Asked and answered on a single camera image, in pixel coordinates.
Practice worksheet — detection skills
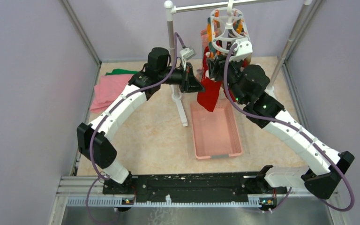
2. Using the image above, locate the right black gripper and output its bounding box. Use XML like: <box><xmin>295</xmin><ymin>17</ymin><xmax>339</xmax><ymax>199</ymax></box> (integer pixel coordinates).
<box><xmin>206</xmin><ymin>54</ymin><xmax>246</xmax><ymax>105</ymax></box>

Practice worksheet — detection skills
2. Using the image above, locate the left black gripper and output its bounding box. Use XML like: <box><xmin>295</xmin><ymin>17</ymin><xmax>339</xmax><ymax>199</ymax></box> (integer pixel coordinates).
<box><xmin>158</xmin><ymin>61</ymin><xmax>205</xmax><ymax>93</ymax></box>

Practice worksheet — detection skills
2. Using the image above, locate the red santa sock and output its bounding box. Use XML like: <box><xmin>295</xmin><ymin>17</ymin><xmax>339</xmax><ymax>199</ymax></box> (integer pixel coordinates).
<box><xmin>197</xmin><ymin>46</ymin><xmax>222</xmax><ymax>112</ymax></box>

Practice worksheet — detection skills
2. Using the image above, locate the pink sock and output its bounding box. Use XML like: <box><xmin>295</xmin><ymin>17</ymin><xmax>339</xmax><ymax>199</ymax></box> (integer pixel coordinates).
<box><xmin>200</xmin><ymin>29</ymin><xmax>209</xmax><ymax>50</ymax></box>

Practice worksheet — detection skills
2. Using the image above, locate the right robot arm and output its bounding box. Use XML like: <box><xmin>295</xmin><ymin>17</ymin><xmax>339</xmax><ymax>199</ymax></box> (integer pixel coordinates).
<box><xmin>207</xmin><ymin>56</ymin><xmax>355</xmax><ymax>200</ymax></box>

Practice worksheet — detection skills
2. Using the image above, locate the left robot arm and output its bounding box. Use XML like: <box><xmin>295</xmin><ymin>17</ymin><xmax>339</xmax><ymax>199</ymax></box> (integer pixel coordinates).
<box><xmin>76</xmin><ymin>47</ymin><xmax>205</xmax><ymax>194</ymax></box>

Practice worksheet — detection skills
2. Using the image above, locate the white clip sock hanger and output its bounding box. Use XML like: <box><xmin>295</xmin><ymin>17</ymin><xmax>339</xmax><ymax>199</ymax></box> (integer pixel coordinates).
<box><xmin>207</xmin><ymin>0</ymin><xmax>253</xmax><ymax>54</ymax></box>

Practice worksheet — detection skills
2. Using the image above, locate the pink plastic basket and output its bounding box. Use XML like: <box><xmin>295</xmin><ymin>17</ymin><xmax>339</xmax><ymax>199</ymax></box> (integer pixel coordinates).
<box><xmin>190</xmin><ymin>99</ymin><xmax>243</xmax><ymax>159</ymax></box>

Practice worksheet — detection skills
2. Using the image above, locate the metal drying rack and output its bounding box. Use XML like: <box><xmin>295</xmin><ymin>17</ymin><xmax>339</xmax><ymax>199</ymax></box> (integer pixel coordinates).
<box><xmin>164</xmin><ymin>0</ymin><xmax>323</xmax><ymax>127</ymax></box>

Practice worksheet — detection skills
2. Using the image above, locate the green folded cloth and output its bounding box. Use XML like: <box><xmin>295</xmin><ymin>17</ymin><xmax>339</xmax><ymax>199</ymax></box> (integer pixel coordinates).
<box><xmin>105</xmin><ymin>68</ymin><xmax>138</xmax><ymax>75</ymax></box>

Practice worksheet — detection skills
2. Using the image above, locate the pink folded cloth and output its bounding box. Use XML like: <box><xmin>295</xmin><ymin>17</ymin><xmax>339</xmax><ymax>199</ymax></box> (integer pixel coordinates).
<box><xmin>90</xmin><ymin>74</ymin><xmax>132</xmax><ymax>113</ymax></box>

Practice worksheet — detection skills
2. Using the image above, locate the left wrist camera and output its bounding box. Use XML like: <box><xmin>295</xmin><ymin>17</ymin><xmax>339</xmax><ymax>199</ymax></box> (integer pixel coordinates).
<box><xmin>180</xmin><ymin>47</ymin><xmax>196</xmax><ymax>64</ymax></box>

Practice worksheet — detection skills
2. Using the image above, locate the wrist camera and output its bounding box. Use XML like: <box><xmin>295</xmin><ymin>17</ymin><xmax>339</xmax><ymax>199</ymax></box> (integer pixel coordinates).
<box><xmin>180</xmin><ymin>47</ymin><xmax>196</xmax><ymax>64</ymax></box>
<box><xmin>228</xmin><ymin>37</ymin><xmax>253</xmax><ymax>62</ymax></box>

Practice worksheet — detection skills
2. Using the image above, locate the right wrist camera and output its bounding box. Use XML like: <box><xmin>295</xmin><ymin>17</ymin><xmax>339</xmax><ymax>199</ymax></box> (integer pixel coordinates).
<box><xmin>228</xmin><ymin>37</ymin><xmax>253</xmax><ymax>62</ymax></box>

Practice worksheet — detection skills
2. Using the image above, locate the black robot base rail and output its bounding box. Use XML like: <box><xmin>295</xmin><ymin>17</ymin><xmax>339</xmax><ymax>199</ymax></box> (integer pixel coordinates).
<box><xmin>103</xmin><ymin>172</ymin><xmax>288</xmax><ymax>210</ymax></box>

